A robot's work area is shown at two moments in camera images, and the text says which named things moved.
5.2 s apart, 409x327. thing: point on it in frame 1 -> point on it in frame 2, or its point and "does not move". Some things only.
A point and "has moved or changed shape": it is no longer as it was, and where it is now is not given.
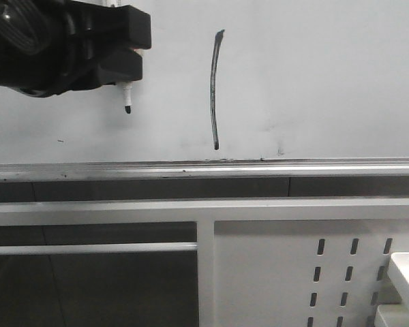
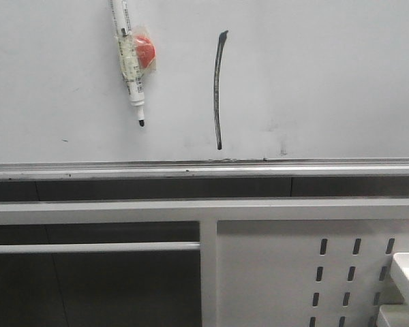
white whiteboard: [234, 90] does not move
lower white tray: [392, 315] does not move
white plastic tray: [405, 269] does not move
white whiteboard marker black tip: [127, 87] has moved or changed shape
